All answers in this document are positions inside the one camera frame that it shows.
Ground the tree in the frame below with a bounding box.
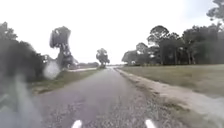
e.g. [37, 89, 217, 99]
[95, 47, 111, 69]

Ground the grass verge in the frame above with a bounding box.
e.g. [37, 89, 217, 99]
[29, 67, 105, 96]

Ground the dry grass field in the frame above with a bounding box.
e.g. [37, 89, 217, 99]
[119, 63, 224, 99]

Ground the robot's own part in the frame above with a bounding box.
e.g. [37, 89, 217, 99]
[71, 119, 83, 128]
[145, 119, 157, 128]

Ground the pale dirt strip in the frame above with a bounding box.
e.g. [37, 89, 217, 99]
[114, 67, 224, 126]

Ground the grey asphalt path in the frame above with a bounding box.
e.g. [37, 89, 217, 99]
[31, 67, 183, 128]

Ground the row of trees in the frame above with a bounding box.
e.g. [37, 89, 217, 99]
[121, 0, 224, 66]
[0, 21, 79, 84]

